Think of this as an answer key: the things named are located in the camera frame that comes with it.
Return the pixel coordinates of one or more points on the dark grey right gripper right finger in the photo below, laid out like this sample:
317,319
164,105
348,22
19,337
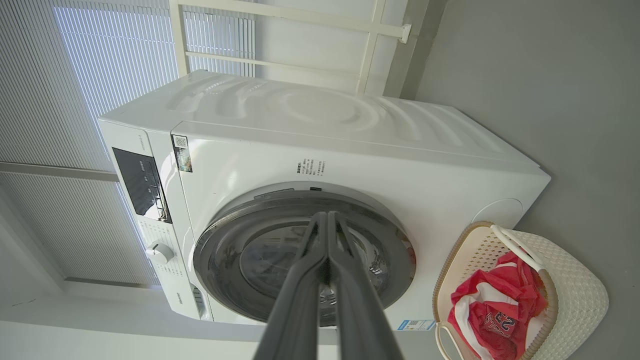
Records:
360,310

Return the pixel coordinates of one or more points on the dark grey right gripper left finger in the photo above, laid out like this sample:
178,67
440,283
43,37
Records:
295,310

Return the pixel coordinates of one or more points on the dark round washing machine door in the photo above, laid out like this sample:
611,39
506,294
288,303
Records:
225,260

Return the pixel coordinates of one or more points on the red white printed jersey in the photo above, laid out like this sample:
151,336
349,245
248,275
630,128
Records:
495,325

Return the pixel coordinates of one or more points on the white front-load washing machine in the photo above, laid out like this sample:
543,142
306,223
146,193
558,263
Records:
375,150

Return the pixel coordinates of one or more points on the cream perforated laundry basket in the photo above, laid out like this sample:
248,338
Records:
570,290

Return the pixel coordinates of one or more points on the blue white energy label sticker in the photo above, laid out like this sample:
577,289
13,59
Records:
415,325

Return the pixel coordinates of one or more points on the white round control knob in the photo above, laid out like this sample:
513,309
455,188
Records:
160,253

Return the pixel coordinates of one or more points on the QR code sticker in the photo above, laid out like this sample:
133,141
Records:
182,152

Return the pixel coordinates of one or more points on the white window blinds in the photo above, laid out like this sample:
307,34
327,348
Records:
75,75

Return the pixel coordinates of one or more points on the white metal frame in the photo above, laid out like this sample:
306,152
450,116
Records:
300,15

